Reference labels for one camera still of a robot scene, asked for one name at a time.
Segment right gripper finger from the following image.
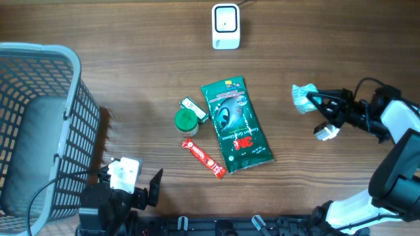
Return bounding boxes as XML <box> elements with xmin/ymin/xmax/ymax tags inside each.
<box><xmin>306</xmin><ymin>89</ymin><xmax>342</xmax><ymax>98</ymax></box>
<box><xmin>306</xmin><ymin>94</ymin><xmax>337</xmax><ymax>126</ymax></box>

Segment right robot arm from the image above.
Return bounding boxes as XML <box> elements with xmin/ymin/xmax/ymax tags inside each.
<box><xmin>306</xmin><ymin>85</ymin><xmax>419</xmax><ymax>235</ymax></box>

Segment small green white box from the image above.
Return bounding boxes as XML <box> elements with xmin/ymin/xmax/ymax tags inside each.
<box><xmin>180</xmin><ymin>96</ymin><xmax>209</xmax><ymax>125</ymax></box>

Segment left camera cable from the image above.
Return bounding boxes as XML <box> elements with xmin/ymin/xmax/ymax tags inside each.
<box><xmin>25</xmin><ymin>170</ymin><xmax>111</xmax><ymax>236</ymax></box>

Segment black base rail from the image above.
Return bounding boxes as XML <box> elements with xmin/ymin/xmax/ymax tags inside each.
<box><xmin>132</xmin><ymin>215</ymin><xmax>311</xmax><ymax>236</ymax></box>

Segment red Nescafe stick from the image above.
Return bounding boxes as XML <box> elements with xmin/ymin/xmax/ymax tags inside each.
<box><xmin>181</xmin><ymin>138</ymin><xmax>226</xmax><ymax>179</ymax></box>

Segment white barcode scanner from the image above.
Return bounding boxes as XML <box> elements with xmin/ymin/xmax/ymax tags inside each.
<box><xmin>211</xmin><ymin>3</ymin><xmax>241</xmax><ymax>50</ymax></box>

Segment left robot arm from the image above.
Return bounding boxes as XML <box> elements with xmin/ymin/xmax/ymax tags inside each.
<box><xmin>75</xmin><ymin>167</ymin><xmax>163</xmax><ymax>236</ymax></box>

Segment green 3M gloves pack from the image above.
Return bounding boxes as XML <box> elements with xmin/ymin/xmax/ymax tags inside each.
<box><xmin>201</xmin><ymin>76</ymin><xmax>274</xmax><ymax>173</ymax></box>

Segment green lid jar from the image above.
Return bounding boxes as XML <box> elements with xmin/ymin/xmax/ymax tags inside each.
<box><xmin>174</xmin><ymin>108</ymin><xmax>199</xmax><ymax>137</ymax></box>

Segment teal wipes packet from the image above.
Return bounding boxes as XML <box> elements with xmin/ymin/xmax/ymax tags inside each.
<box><xmin>291</xmin><ymin>84</ymin><xmax>318</xmax><ymax>114</ymax></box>

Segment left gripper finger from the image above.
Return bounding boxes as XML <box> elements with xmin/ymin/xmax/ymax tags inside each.
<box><xmin>148</xmin><ymin>168</ymin><xmax>163</xmax><ymax>207</ymax></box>
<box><xmin>98</xmin><ymin>166</ymin><xmax>110</xmax><ymax>180</ymax></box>

